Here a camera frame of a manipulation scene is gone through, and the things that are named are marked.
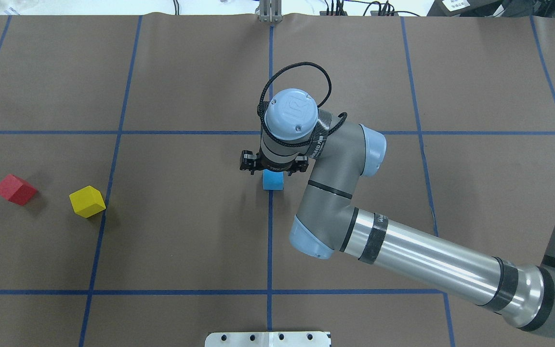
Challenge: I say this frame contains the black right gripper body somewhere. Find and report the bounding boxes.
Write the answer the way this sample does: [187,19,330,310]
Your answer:
[255,152,302,172]

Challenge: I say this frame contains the blue wooden cube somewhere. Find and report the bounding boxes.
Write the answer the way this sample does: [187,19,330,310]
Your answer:
[262,170,284,191]

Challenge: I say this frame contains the yellow wooden cube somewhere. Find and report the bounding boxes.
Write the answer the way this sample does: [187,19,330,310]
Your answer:
[69,186,106,219]

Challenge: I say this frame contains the red wooden cube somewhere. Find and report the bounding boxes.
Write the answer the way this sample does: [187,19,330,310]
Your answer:
[0,174,38,206]

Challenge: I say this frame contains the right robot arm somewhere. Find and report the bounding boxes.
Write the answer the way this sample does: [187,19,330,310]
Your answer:
[240,88,555,338]

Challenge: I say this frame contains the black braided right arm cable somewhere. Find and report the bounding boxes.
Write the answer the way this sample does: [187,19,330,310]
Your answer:
[257,62,348,149]

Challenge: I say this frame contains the grey metal bracket table edge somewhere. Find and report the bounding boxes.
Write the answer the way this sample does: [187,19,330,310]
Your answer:
[256,0,283,24]

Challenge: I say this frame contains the black cables behind table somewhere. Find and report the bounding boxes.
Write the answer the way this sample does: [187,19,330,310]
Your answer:
[172,0,423,17]

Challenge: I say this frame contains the white metal mount base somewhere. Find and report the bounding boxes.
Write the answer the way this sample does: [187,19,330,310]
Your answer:
[204,331,332,347]

